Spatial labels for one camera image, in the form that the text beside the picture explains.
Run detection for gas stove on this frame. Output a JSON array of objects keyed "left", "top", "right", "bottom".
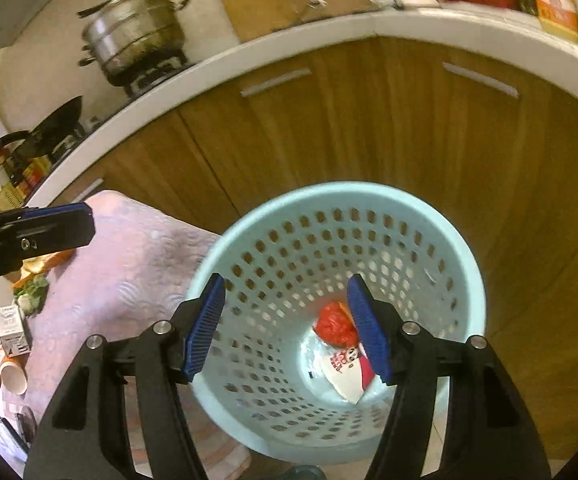
[{"left": 49, "top": 50, "right": 194, "bottom": 158}]

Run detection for large dark sauce bottle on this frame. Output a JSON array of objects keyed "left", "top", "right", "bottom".
[{"left": 21, "top": 156, "right": 52, "bottom": 189}]

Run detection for steel steamer pot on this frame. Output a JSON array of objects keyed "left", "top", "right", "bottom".
[{"left": 76, "top": 0, "right": 192, "bottom": 86}]

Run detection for paper cup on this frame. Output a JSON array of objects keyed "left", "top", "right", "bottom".
[{"left": 0, "top": 355, "right": 28, "bottom": 396}]

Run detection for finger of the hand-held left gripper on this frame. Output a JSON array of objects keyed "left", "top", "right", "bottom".
[
  {"left": 0, "top": 202, "right": 92, "bottom": 236},
  {"left": 0, "top": 211, "right": 96, "bottom": 281}
]

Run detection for pink patterned blanket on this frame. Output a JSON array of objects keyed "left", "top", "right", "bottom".
[{"left": 19, "top": 190, "right": 252, "bottom": 480}]

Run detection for light blue perforated basket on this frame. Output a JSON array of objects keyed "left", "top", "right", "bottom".
[{"left": 186, "top": 181, "right": 487, "bottom": 453}]

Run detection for wooden kitchen cabinet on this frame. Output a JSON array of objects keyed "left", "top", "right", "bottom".
[{"left": 29, "top": 7, "right": 578, "bottom": 466}]

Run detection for white packet with red print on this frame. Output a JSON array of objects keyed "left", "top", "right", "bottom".
[{"left": 319, "top": 342, "right": 377, "bottom": 405}]

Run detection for black wok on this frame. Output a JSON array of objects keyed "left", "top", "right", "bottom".
[{"left": 0, "top": 96, "right": 87, "bottom": 161}]

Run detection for green vegetable scraps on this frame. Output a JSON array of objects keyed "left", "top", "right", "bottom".
[{"left": 11, "top": 275, "right": 50, "bottom": 316}]

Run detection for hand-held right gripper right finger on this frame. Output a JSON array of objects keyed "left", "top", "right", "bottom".
[{"left": 346, "top": 274, "right": 552, "bottom": 480}]

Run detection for crumpled red wrapper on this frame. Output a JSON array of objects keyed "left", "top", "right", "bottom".
[{"left": 314, "top": 300, "right": 357, "bottom": 348}]

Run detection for yellow oil bottle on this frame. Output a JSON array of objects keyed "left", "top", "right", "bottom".
[{"left": 526, "top": 0, "right": 578, "bottom": 46}]

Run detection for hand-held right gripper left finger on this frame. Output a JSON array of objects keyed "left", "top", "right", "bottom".
[{"left": 23, "top": 272, "right": 227, "bottom": 480}]

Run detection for pomelo peel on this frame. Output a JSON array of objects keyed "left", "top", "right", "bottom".
[{"left": 19, "top": 250, "right": 77, "bottom": 278}]

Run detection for yellow plastic basket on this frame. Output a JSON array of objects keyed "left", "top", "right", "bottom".
[{"left": 0, "top": 182, "right": 27, "bottom": 213}]

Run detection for white milk carton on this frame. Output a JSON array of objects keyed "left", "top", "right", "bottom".
[{"left": 0, "top": 305, "right": 32, "bottom": 358}]

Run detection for small dark sauce bottle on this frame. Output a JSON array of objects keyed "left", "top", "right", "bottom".
[{"left": 4, "top": 160, "right": 27, "bottom": 192}]

